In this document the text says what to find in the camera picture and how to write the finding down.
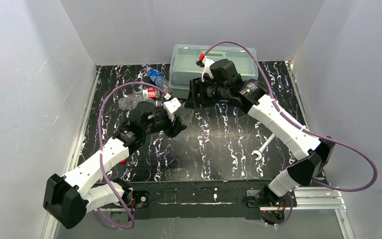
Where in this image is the silver open-end wrench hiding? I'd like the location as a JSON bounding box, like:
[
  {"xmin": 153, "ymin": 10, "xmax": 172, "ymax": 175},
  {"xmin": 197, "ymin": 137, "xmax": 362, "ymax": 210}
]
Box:
[{"xmin": 251, "ymin": 133, "xmax": 276, "ymax": 161}]

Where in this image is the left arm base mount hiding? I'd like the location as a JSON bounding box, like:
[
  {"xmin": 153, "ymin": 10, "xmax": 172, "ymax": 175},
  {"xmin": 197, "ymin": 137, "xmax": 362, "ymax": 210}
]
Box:
[{"xmin": 122, "ymin": 190, "xmax": 150, "ymax": 209}]

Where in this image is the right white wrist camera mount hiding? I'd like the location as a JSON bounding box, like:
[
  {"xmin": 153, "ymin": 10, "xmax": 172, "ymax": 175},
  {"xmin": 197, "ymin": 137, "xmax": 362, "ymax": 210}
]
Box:
[{"xmin": 196, "ymin": 53, "xmax": 214, "ymax": 82}]

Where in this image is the translucent plastic storage box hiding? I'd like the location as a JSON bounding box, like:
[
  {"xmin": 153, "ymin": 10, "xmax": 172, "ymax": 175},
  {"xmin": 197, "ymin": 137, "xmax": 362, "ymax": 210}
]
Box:
[{"xmin": 169, "ymin": 44, "xmax": 259, "ymax": 99}]

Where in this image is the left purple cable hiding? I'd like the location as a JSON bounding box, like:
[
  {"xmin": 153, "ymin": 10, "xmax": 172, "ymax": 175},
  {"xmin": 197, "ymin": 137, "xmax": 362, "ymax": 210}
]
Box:
[{"xmin": 97, "ymin": 82, "xmax": 172, "ymax": 230}]

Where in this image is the red label plastic bottle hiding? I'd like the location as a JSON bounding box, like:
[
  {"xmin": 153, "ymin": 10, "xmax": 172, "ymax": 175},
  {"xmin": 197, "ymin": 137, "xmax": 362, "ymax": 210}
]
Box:
[{"xmin": 127, "ymin": 87, "xmax": 161, "ymax": 100}]

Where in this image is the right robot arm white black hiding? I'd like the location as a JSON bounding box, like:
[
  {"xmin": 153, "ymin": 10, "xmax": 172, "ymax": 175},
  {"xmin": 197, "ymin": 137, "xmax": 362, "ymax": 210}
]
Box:
[{"xmin": 185, "ymin": 58, "xmax": 335, "ymax": 199}]

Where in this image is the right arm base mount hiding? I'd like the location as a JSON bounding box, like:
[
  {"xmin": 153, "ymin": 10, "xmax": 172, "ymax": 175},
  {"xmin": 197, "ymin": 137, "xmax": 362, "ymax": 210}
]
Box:
[{"xmin": 242, "ymin": 190, "xmax": 297, "ymax": 227}]

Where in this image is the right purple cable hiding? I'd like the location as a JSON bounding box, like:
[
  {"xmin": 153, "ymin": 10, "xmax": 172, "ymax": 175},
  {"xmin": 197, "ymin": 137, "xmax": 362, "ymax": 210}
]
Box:
[{"xmin": 202, "ymin": 41, "xmax": 378, "ymax": 228}]

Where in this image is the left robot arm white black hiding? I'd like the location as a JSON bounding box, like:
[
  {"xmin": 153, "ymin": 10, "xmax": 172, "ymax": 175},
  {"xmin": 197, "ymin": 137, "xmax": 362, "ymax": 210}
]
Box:
[{"xmin": 43, "ymin": 98, "xmax": 187, "ymax": 229}]

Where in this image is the blue label plastic bottle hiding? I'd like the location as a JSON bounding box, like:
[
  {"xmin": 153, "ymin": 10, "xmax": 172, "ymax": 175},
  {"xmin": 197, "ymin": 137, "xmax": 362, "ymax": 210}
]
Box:
[{"xmin": 146, "ymin": 67, "xmax": 172, "ymax": 95}]

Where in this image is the clear unlabelled plastic bottle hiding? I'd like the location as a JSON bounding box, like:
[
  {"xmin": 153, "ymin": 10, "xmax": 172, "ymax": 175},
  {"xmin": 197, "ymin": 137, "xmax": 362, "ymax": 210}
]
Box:
[{"xmin": 176, "ymin": 108, "xmax": 194, "ymax": 125}]

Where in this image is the aluminium frame rail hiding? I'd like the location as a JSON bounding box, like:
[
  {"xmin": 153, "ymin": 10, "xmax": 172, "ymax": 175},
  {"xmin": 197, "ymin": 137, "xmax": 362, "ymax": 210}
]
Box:
[{"xmin": 41, "ymin": 188, "xmax": 355, "ymax": 239}]

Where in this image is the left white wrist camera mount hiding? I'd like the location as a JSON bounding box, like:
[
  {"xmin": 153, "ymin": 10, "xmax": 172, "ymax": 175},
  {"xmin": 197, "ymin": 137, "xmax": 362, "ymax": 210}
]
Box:
[{"xmin": 163, "ymin": 93, "xmax": 182, "ymax": 122}]

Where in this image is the purple cable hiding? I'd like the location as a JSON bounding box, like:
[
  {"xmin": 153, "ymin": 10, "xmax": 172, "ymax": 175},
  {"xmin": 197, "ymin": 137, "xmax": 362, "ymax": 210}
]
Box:
[
  {"xmin": 97, "ymin": 82, "xmax": 172, "ymax": 230},
  {"xmin": 202, "ymin": 41, "xmax": 378, "ymax": 228}
]

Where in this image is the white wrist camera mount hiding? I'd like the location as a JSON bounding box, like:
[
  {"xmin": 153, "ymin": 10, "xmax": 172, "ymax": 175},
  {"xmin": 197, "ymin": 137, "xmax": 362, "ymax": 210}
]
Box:
[
  {"xmin": 163, "ymin": 93, "xmax": 182, "ymax": 122},
  {"xmin": 196, "ymin": 53, "xmax": 214, "ymax": 82}
]

